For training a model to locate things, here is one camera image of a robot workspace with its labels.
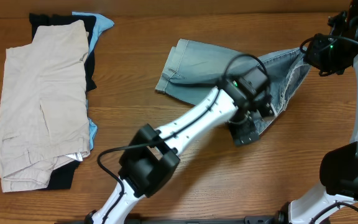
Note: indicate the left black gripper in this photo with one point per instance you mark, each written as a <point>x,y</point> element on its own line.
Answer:
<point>246,137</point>

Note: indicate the light blue denim shorts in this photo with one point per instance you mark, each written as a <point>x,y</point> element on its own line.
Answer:
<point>192,69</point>

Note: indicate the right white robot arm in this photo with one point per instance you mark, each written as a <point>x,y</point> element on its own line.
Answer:
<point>338,173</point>

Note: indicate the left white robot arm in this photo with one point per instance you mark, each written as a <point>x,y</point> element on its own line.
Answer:
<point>153,155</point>

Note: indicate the light blue folded shirt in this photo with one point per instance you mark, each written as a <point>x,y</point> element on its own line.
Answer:
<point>101,24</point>

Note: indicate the black folded garment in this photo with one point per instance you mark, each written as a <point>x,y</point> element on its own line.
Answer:
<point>61,178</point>

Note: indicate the beige cargo shorts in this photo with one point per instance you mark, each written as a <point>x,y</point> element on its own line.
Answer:
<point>43,116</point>

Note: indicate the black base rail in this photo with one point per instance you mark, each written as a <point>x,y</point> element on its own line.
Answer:
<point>246,220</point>

